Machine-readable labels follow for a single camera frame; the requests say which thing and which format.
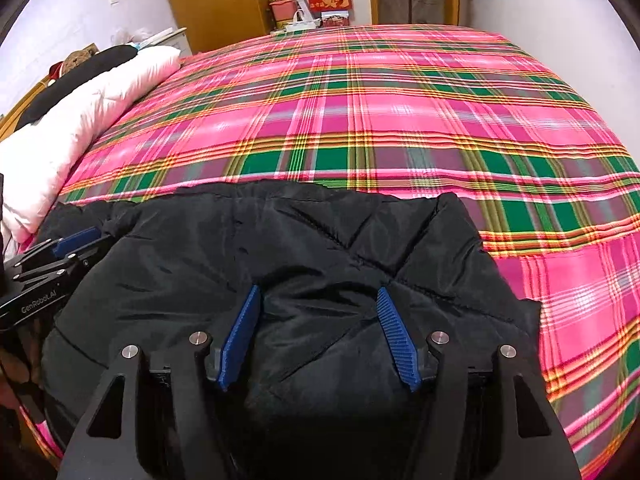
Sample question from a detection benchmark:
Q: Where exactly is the teddy bear with santa hat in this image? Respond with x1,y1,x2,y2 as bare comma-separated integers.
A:
49,44,99,80

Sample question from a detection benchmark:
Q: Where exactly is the black pillow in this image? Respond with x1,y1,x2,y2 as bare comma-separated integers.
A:
15,44,138,130

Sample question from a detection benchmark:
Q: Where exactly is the pink plaid bed sheet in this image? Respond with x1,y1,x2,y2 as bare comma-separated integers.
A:
24,25,639,479

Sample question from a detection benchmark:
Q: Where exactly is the pink plastic bin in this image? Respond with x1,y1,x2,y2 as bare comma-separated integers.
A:
270,0,298,23

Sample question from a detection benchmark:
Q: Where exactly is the white nightstand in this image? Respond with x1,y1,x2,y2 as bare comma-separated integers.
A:
138,27,192,58

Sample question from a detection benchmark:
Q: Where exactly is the wooden headboard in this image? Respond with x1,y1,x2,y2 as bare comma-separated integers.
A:
0,76,50,141

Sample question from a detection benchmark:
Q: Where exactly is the white shopping bag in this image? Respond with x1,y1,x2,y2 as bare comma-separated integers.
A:
285,8,321,32

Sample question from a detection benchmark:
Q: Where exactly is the black puffer jacket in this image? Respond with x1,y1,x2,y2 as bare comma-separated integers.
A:
39,181,540,479

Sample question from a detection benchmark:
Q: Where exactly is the white folded duvet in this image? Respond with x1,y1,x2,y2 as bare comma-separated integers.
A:
1,46,180,245

